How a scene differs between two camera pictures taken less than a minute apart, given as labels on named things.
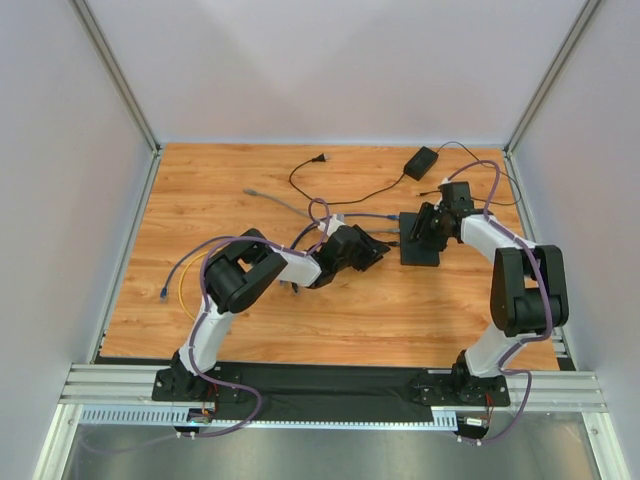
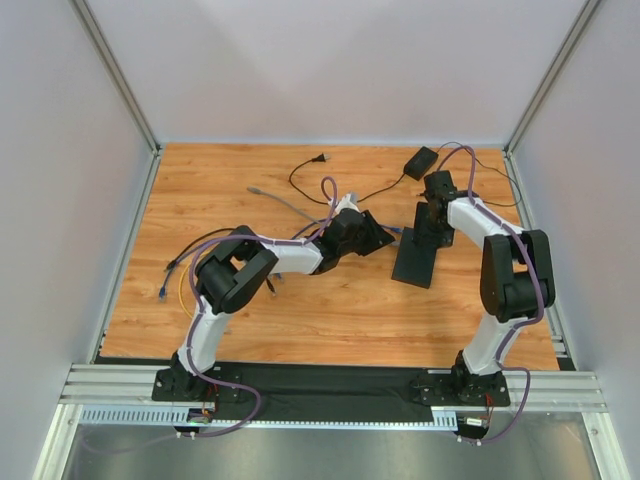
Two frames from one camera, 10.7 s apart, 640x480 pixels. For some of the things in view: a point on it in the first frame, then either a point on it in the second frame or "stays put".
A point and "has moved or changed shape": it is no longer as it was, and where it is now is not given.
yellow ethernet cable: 179,285 stays put
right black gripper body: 426,226 stays put
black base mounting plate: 334,391 stays put
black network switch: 411,252 has moved or changed shape
